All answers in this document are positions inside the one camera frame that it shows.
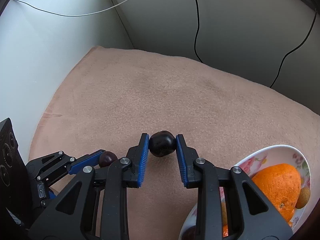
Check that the black camera box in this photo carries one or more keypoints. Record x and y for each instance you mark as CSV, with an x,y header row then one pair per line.
x,y
15,186

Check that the small tan longan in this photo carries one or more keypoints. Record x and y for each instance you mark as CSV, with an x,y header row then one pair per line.
x,y
224,213

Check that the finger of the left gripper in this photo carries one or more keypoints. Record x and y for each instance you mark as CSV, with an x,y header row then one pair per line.
x,y
51,157
65,165

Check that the small mandarin in bowl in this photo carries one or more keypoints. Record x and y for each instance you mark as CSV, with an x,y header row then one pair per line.
x,y
225,231

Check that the dark purple plum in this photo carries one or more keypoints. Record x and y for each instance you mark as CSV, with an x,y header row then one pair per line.
x,y
189,234

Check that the dark black plum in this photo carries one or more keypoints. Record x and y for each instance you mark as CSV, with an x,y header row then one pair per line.
x,y
162,143

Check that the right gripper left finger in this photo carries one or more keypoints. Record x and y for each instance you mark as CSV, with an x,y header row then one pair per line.
x,y
93,205

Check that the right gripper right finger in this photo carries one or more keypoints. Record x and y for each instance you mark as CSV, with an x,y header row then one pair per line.
x,y
250,215

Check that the brown longan with stem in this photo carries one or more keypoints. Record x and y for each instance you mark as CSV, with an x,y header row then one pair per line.
x,y
303,198

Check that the dark red cherry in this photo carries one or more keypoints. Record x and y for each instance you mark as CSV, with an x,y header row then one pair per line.
x,y
107,158

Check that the large rough orange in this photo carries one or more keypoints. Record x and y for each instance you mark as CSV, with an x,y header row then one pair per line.
x,y
281,184

